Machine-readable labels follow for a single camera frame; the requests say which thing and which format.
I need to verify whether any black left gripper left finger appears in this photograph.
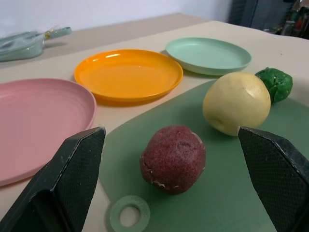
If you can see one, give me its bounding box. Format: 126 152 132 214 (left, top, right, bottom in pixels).
0 126 107 232

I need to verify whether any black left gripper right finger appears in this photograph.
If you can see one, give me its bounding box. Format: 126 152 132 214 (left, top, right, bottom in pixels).
237 126 309 232

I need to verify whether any pink plastic plate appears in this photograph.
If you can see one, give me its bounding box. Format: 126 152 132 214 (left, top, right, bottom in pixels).
0 78 98 187

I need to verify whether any green toy vegetable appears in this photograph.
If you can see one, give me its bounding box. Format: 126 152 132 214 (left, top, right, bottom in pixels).
254 67 294 103

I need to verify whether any dark red round fruit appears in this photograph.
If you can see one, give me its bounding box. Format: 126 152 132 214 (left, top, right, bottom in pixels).
140 125 207 195

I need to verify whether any orange plastic plate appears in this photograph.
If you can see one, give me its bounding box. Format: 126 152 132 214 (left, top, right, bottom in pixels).
73 49 184 102

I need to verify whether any mint green plastic plate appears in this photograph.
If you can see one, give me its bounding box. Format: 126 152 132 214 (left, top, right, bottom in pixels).
165 37 252 76

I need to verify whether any green cutting board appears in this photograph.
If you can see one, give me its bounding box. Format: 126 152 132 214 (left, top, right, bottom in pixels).
99 79 309 232

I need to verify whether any pale yellow apple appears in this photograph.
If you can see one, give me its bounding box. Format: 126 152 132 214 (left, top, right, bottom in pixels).
202 72 272 137

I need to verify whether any wrapped pale green utensil pack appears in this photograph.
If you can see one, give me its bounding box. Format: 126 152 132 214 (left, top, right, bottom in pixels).
0 26 72 62

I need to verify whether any clear glass jar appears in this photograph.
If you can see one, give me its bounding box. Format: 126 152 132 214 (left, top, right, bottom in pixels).
281 20 296 37

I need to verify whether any dark cabinet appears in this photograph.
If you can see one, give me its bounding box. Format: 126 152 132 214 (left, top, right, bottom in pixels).
228 0 294 31

